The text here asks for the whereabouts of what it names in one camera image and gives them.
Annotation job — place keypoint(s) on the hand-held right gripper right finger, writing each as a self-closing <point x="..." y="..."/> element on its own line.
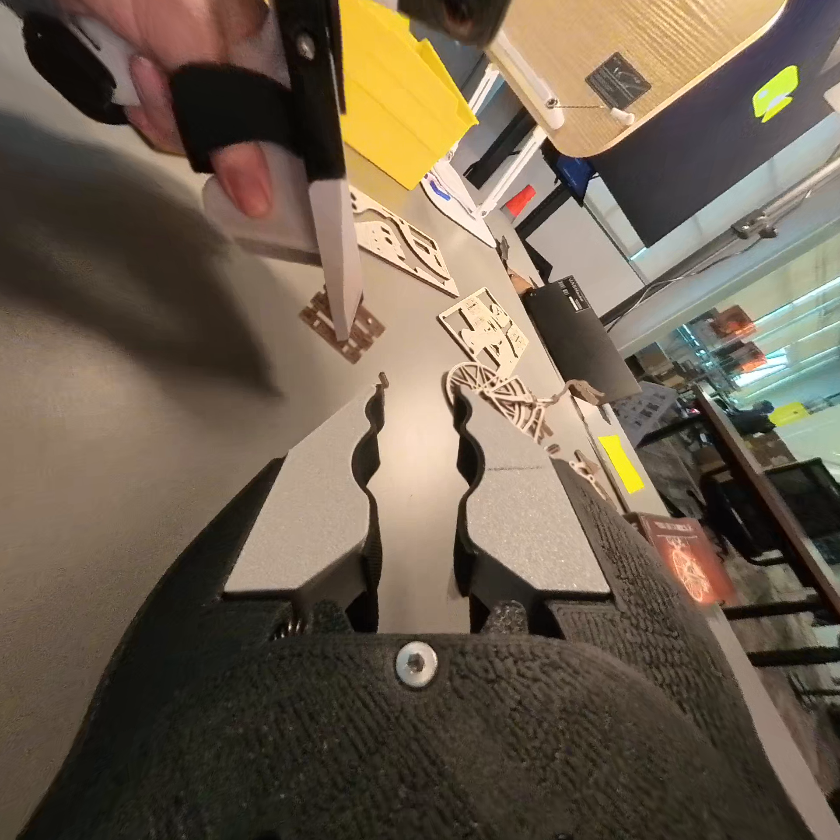
<point x="531" y="525"/>

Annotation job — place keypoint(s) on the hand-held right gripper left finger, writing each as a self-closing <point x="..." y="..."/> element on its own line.
<point x="302" y="525"/>

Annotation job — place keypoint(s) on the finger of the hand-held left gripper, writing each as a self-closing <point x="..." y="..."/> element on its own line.
<point x="341" y="262"/>

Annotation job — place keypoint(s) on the small slatted wooden part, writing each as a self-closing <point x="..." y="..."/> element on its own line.
<point x="315" y="318"/>

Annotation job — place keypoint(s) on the small wooden model part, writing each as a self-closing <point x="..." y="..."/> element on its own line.
<point x="587" y="467"/>

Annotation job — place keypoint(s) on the wooden bicycle model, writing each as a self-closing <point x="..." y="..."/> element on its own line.
<point x="518" y="403"/>

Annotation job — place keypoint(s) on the person's left hand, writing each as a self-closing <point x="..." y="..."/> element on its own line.
<point x="197" y="33"/>

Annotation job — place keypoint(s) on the yellow plastic bin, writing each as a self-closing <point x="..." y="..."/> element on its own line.
<point x="400" y="111"/>

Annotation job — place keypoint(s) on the wooden sheet with large cutouts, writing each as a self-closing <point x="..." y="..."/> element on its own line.
<point x="426" y="279"/>

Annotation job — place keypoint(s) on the yellow sticky note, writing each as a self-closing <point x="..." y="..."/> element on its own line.
<point x="620" y="463"/>

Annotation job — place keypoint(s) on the white printed packet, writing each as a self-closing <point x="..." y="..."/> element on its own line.
<point x="459" y="203"/>

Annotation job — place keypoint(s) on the red cardboard box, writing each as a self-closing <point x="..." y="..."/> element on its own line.
<point x="682" y="558"/>

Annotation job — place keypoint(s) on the wooden sheet with arch cutout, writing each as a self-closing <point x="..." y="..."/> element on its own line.
<point x="489" y="308"/>

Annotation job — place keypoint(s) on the printed paper sheet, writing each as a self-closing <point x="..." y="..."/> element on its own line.
<point x="646" y="410"/>

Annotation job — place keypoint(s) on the black flat box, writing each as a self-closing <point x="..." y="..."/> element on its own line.
<point x="577" y="341"/>

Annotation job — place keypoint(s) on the red cone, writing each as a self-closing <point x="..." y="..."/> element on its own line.
<point x="522" y="200"/>

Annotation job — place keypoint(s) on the black square label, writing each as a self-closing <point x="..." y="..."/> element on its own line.
<point x="617" y="77"/>

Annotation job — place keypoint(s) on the light wooden desk top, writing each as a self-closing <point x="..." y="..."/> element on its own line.
<point x="689" y="39"/>

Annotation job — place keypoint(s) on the dark blue panel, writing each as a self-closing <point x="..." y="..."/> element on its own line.
<point x="709" y="164"/>

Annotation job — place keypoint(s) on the white desk frame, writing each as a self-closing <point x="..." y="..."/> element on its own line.
<point x="518" y="151"/>

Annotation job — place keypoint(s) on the dark wooden furniture frame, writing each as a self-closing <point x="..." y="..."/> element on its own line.
<point x="774" y="485"/>

